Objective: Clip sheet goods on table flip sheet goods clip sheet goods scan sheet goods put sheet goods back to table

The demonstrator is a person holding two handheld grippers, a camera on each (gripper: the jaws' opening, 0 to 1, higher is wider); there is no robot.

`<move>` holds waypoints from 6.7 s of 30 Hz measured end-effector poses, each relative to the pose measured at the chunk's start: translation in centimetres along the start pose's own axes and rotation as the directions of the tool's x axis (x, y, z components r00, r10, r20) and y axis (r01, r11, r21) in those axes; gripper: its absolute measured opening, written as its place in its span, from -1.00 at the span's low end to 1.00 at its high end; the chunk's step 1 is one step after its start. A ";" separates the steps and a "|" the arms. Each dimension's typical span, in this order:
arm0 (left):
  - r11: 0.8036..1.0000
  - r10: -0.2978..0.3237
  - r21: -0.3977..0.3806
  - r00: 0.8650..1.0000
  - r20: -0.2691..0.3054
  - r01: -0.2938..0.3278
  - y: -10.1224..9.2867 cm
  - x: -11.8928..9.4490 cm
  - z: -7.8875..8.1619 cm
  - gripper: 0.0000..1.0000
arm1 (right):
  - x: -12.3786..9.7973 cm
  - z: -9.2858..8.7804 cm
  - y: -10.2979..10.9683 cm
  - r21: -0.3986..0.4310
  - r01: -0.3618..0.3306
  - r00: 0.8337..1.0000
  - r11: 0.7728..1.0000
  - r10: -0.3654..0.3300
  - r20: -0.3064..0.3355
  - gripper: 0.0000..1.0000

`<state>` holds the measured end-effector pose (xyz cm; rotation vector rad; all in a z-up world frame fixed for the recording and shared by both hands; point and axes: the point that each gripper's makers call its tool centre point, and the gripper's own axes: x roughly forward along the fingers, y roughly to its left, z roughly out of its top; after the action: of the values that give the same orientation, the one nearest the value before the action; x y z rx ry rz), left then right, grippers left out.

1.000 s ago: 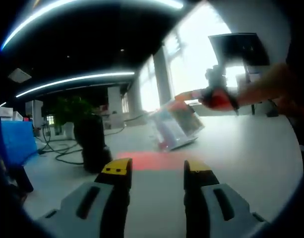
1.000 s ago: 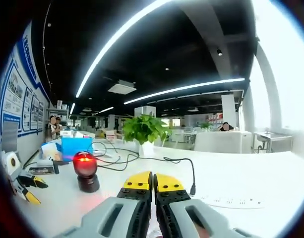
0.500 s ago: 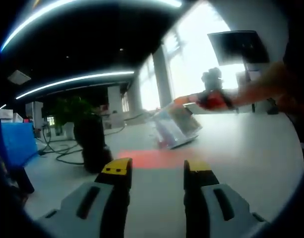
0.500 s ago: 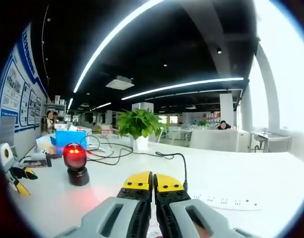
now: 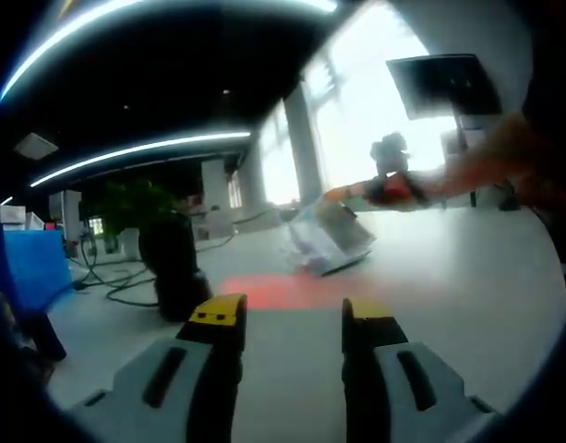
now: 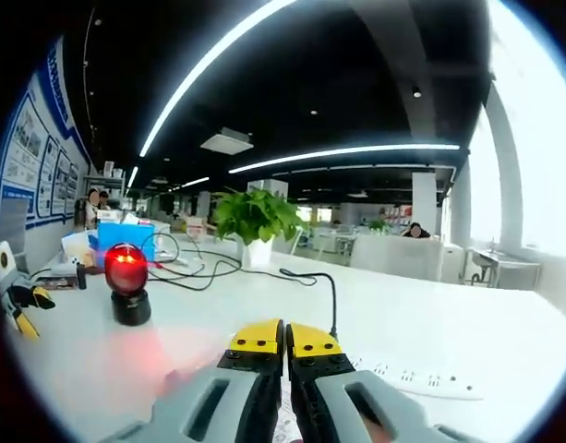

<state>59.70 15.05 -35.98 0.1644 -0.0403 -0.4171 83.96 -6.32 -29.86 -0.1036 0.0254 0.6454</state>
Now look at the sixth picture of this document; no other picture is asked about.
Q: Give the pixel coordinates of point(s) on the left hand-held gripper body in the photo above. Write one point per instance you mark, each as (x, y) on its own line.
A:
(3, 258)

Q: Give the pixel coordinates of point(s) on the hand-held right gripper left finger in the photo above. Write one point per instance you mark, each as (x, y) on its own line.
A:
(172, 415)

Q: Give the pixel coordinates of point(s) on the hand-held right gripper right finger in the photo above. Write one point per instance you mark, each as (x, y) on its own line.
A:
(326, 406)

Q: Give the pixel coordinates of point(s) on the flat dark printed carton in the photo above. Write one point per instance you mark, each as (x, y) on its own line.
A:
(56, 282)

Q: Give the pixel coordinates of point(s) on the black handheld device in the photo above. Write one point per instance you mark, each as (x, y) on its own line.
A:
(81, 277)

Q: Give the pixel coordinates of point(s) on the white blue plastic bag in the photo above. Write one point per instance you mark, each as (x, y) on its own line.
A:
(79, 247)

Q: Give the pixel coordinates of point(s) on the black barcode scanner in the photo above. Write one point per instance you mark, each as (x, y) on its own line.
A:
(130, 309)

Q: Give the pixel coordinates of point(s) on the white power strip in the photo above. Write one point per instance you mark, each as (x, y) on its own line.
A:
(425, 383)

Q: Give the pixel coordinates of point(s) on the blue plastic box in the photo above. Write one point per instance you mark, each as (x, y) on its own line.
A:
(125, 233)

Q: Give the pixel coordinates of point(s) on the white storage shelf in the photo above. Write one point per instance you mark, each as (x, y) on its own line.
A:
(109, 173)

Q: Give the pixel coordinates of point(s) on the white desk partition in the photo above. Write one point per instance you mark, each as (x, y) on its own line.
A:
(393, 258)

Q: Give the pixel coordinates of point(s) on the small potted green plant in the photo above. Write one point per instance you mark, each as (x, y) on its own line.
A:
(378, 225)

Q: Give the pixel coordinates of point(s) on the steel sink counter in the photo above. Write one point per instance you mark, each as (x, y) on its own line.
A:
(504, 265)

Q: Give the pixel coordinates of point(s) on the white ceiling air vent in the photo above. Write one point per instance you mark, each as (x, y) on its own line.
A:
(227, 140)

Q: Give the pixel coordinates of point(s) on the white ceiling light strip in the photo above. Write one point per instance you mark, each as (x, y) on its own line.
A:
(195, 78)
(347, 151)

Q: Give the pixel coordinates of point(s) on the blue white wall poster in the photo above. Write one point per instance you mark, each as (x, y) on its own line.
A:
(33, 152)

